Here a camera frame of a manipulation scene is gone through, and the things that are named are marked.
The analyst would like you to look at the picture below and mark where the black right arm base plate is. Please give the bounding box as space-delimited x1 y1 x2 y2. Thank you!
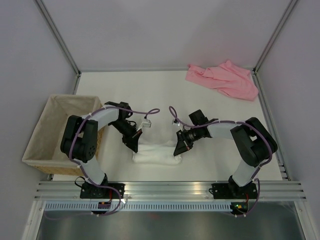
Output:
208 182 258 200

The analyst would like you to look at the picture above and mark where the left aluminium frame post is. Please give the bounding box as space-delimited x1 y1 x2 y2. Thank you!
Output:
34 0 81 77

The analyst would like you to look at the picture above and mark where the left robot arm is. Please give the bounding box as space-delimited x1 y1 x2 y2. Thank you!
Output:
60 101 142 198

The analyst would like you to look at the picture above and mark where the pink t shirt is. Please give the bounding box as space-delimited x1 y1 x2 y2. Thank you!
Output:
185 60 259 102

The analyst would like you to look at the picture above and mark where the aluminium mounting rail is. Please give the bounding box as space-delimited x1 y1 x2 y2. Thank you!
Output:
34 180 307 202

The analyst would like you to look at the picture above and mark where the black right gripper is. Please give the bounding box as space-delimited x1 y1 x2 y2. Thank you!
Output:
174 126 201 156

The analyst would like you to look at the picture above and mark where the slotted grey cable duct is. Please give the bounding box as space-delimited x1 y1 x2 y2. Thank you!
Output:
44 201 232 212

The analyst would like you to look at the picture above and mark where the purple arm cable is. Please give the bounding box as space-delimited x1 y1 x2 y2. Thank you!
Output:
168 105 273 221
68 107 161 187

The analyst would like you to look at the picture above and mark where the right aluminium frame post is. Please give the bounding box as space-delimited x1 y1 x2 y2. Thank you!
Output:
252 0 301 73

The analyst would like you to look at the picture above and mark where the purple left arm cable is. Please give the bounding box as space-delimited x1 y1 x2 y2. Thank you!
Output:
68 107 161 187

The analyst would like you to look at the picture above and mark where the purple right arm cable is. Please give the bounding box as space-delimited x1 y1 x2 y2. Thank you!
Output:
168 105 273 221

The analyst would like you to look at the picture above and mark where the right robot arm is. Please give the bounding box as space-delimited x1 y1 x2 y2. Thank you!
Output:
169 106 278 198

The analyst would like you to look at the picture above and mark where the aluminium frame post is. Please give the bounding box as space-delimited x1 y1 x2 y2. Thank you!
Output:
252 0 301 73
34 0 81 77

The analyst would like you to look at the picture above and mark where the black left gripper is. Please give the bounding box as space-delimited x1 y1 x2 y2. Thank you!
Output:
109 120 142 153

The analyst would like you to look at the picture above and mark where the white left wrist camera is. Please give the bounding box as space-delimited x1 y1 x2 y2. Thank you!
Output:
140 118 152 128

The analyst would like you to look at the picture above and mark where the wicker basket cloth lining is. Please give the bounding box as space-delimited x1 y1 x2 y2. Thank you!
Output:
22 94 102 176

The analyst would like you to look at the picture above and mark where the white t shirt robot print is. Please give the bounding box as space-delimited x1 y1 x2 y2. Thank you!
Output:
132 126 183 166

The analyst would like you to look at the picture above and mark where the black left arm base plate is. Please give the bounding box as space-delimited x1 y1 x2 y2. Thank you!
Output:
80 182 125 200

